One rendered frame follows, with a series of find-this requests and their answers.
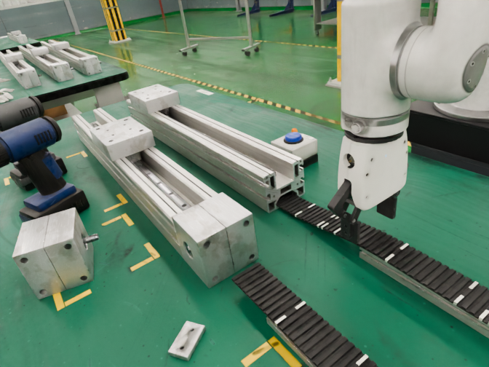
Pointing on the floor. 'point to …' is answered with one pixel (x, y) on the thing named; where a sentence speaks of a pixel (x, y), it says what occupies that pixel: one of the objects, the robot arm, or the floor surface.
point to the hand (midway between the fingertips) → (368, 221)
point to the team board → (220, 37)
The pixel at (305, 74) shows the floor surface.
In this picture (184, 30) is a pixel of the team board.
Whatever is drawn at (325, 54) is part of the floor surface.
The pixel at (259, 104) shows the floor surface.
